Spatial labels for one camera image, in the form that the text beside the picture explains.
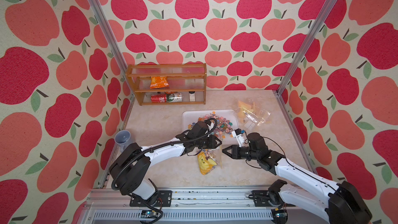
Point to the poured candies pile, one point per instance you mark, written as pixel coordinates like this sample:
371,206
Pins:
226,122

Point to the aluminium corner post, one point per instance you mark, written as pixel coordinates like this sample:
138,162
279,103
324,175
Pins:
108,33
319,22

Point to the grey blue mug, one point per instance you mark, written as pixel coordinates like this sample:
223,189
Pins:
123,139

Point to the right aluminium corner post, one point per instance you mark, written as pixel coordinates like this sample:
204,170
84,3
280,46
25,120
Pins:
319,22

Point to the orange snack bag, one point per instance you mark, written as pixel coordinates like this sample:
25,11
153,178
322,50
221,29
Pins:
158,82

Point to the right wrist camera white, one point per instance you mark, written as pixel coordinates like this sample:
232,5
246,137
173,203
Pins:
238,134

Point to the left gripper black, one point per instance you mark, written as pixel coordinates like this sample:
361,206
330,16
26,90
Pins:
214,142

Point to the ziploc bag of colourful candies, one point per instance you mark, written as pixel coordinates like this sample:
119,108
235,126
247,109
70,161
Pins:
254,122

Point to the small white bottle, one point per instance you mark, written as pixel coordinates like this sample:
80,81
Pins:
192,96

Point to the left aluminium corner post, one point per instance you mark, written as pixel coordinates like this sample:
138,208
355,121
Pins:
108,33

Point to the ziploc bag of yellow candies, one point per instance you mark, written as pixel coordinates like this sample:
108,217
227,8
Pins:
208,160

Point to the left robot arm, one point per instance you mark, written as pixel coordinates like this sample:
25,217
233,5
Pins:
130,168

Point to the green soda can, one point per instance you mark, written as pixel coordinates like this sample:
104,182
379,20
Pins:
174,97

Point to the wooden shelf rack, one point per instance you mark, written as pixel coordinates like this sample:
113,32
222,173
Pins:
183,84

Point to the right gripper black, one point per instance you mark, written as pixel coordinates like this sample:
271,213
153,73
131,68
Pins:
233,152

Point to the red soda can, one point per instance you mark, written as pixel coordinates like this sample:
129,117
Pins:
158,98

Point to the white plastic tray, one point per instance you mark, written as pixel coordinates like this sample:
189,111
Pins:
231,140

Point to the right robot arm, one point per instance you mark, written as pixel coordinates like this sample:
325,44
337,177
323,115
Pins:
336,203

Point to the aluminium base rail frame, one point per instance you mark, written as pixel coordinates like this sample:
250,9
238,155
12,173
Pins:
203,205

